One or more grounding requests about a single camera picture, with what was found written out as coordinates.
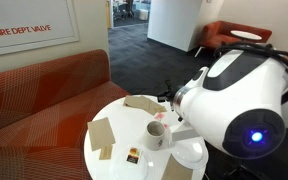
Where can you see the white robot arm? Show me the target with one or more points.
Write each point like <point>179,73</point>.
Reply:
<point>237,106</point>

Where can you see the dark snack packet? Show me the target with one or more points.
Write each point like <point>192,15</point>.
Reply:
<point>133,155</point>

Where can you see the small round white table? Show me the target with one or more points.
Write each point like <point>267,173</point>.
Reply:
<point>245,34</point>

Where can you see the small brown paper packet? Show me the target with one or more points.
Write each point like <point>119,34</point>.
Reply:
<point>106,152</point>

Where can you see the fire dept valve sign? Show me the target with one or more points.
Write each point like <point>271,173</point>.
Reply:
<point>27,25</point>

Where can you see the clear plastic plate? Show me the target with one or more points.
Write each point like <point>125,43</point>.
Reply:
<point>124,170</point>

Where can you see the small red armchair sofa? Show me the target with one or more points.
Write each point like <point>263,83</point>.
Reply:
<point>224,33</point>

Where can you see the white paper plate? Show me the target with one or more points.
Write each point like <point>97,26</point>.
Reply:
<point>189,154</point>

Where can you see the red patterned sofa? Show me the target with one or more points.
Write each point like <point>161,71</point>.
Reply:
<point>37,116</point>

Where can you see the black office chair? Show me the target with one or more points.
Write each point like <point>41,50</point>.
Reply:
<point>128,8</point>

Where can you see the white mug with cartoon print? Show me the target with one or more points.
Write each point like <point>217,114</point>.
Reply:
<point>155,136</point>

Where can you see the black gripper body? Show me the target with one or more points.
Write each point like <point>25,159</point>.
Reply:
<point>166,96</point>

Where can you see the pink sweetener packet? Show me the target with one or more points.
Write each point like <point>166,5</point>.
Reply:
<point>159,116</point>
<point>166,126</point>

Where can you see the wooden door frame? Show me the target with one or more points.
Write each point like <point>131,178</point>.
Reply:
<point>108,13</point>

